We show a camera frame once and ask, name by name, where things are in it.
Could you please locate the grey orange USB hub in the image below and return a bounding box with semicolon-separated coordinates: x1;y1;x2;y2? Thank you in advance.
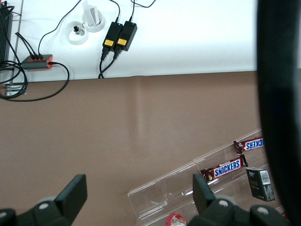
20;53;54;71

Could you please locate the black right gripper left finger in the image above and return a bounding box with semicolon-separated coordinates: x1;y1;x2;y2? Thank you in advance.
30;174;88;226

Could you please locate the black looping cable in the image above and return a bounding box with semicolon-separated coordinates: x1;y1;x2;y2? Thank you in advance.
0;61;70;102

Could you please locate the black USB cable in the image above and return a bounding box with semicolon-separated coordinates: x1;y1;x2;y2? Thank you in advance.
15;32;33;59
22;36;44;60
18;34;38;60

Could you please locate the red lid snack cup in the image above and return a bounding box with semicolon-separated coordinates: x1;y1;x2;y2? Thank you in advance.
166;213;187;226

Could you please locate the small black box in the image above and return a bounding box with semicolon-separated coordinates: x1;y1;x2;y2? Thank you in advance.
246;166;276;202

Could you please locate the small metal bracket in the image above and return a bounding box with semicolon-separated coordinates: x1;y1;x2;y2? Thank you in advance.
5;83;27;96

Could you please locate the black ribbed box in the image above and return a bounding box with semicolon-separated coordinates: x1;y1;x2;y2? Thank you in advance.
0;4;14;62

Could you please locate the black power adapter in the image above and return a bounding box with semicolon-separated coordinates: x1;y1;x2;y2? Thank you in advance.
103;22;124;51
115;20;138;52

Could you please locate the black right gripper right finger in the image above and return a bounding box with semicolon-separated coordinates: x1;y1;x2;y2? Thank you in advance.
185;174;251;226

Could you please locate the thin black hub cable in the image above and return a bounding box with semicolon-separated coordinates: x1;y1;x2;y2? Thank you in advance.
38;0;88;56

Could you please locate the Snickers chocolate bar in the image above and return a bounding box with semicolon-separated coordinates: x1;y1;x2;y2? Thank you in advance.
199;154;249;184
233;137;265;155

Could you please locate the black adapter mains cable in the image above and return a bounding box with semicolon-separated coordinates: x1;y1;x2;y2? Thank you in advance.
98;47;111;80
100;48;123;79

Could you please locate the clear acrylic stepped shelf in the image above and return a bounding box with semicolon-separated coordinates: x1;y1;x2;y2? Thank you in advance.
127;128;290;226

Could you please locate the black adapter output cable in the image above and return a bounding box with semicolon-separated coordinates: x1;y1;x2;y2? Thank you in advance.
110;0;121;24
129;0;156;23

